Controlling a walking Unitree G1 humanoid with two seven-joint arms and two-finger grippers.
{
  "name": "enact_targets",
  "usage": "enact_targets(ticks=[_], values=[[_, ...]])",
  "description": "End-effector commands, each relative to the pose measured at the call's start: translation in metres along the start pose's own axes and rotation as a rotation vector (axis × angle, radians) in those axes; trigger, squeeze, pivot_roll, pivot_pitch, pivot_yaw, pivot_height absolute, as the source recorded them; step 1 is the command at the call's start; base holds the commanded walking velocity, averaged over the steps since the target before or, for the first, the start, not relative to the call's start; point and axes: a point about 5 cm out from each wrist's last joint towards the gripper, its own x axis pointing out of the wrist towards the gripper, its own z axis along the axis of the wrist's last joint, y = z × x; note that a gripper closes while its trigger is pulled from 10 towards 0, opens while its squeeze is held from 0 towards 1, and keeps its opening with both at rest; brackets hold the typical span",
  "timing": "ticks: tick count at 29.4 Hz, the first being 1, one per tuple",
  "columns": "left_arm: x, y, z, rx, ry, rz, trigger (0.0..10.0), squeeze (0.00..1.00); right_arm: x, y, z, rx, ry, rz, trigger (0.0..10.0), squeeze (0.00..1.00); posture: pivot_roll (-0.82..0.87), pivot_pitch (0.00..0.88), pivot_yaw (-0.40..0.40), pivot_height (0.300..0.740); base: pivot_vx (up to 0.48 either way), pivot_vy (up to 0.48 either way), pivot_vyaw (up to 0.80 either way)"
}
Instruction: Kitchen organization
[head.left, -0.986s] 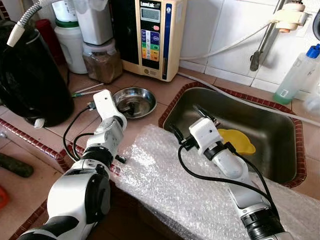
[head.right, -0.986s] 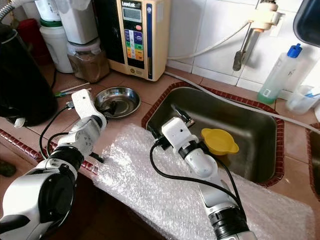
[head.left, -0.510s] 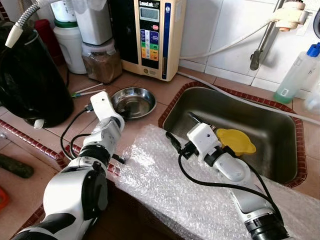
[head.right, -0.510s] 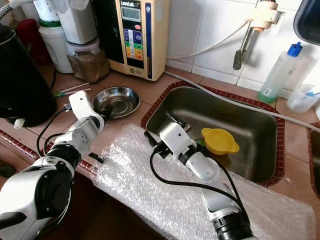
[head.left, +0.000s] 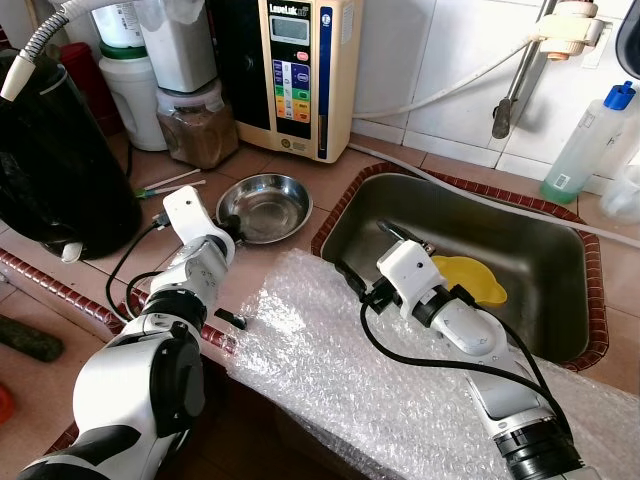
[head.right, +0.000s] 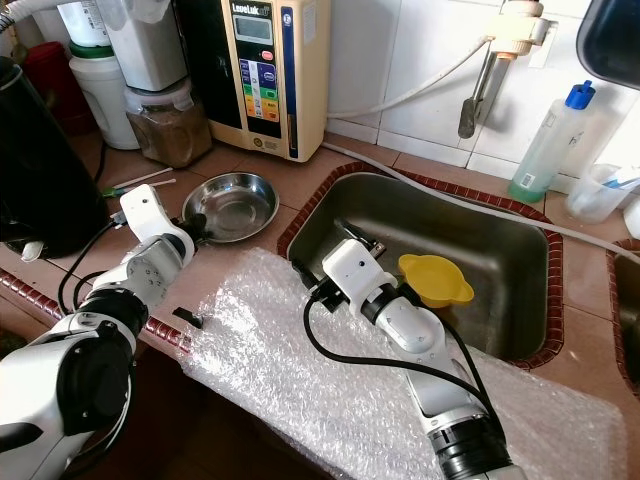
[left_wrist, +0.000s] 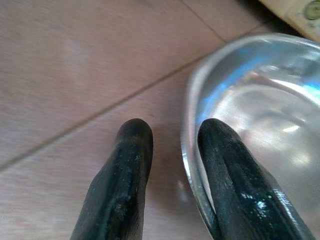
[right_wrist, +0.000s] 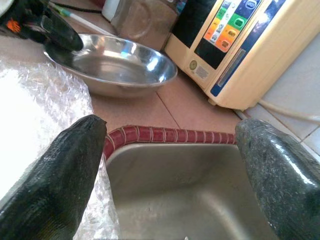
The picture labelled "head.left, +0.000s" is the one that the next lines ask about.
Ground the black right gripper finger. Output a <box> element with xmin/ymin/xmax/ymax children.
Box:
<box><xmin>334</xmin><ymin>258</ymin><xmax>371</xmax><ymax>301</ymax></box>
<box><xmin>377</xmin><ymin>220</ymin><xmax>434</xmax><ymax>253</ymax></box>

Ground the yellow plastic bowl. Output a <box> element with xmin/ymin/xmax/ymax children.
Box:
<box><xmin>431</xmin><ymin>255</ymin><xmax>509</xmax><ymax>307</ymax></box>

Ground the white straw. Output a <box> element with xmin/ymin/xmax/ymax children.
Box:
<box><xmin>140</xmin><ymin>178</ymin><xmax>206</xmax><ymax>198</ymax></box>
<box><xmin>138</xmin><ymin>168</ymin><xmax>201</xmax><ymax>191</ymax></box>

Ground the jar with brown powder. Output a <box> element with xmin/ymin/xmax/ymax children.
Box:
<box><xmin>155</xmin><ymin>80</ymin><xmax>241</xmax><ymax>169</ymax></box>

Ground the clear bubble wrap sheet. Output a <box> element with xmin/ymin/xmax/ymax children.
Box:
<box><xmin>228</xmin><ymin>248</ymin><xmax>640</xmax><ymax>480</ymax></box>

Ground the steel sink basin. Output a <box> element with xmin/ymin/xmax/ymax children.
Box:
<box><xmin>313</xmin><ymin>165</ymin><xmax>611</xmax><ymax>371</ymax></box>

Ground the thin white tube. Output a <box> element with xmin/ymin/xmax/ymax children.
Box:
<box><xmin>350</xmin><ymin>40</ymin><xmax>546</xmax><ymax>121</ymax></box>

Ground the beige water ionizer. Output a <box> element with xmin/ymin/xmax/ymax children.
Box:
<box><xmin>205</xmin><ymin>0</ymin><xmax>363</xmax><ymax>164</ymax></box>

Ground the white jar with green lid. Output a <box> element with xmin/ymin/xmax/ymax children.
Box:
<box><xmin>92</xmin><ymin>0</ymin><xmax>166</xmax><ymax>151</ymax></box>

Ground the black kettle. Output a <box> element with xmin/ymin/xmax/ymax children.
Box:
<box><xmin>0</xmin><ymin>48</ymin><xmax>143</xmax><ymax>263</ymax></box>

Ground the clear bottle with blue cap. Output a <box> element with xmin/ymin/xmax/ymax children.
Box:
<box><xmin>540</xmin><ymin>82</ymin><xmax>637</xmax><ymax>205</ymax></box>

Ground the red container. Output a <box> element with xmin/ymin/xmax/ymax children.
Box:
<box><xmin>58</xmin><ymin>42</ymin><xmax>119</xmax><ymax>136</ymax></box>

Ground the clear cup with toothbrushes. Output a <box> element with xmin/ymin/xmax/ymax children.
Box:
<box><xmin>598</xmin><ymin>160</ymin><xmax>640</xmax><ymax>226</ymax></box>

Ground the dark green cucumber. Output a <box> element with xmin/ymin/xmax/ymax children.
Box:
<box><xmin>0</xmin><ymin>315</ymin><xmax>64</xmax><ymax>363</ymax></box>

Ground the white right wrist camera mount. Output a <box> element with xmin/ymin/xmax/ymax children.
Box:
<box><xmin>376</xmin><ymin>240</ymin><xmax>438</xmax><ymax>309</ymax></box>

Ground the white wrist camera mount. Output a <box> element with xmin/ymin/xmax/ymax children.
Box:
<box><xmin>376</xmin><ymin>240</ymin><xmax>438</xmax><ymax>309</ymax></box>
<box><xmin>162</xmin><ymin>185</ymin><xmax>211</xmax><ymax>248</ymax></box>

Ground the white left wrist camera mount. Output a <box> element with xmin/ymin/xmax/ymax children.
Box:
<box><xmin>162</xmin><ymin>185</ymin><xmax>211</xmax><ymax>248</ymax></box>

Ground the black strap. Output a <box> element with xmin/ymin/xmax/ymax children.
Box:
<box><xmin>213</xmin><ymin>308</ymin><xmax>248</xmax><ymax>331</ymax></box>

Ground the white hose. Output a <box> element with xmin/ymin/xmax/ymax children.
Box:
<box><xmin>345</xmin><ymin>142</ymin><xmax>640</xmax><ymax>251</ymax></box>

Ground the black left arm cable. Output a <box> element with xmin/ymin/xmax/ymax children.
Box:
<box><xmin>105</xmin><ymin>210</ymin><xmax>176</xmax><ymax>331</ymax></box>

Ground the beige wall tap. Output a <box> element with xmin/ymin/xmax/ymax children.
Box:
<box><xmin>490</xmin><ymin>0</ymin><xmax>613</xmax><ymax>141</ymax></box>

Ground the grey corrugated hose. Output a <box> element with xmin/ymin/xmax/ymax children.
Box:
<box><xmin>0</xmin><ymin>0</ymin><xmax>136</xmax><ymax>101</ymax></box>

